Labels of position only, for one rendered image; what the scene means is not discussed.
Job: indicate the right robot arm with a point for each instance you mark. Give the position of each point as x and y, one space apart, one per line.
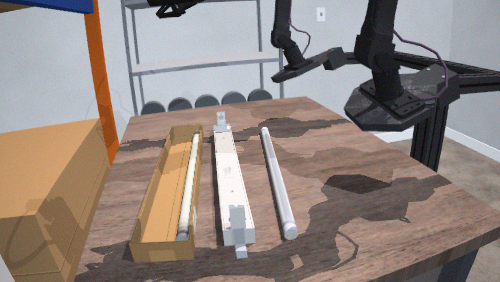
281 36

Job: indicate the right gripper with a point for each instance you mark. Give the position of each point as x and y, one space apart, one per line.
160 13

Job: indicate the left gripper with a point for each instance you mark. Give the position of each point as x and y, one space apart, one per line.
166 2

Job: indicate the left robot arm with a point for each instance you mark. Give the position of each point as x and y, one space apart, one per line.
374 49

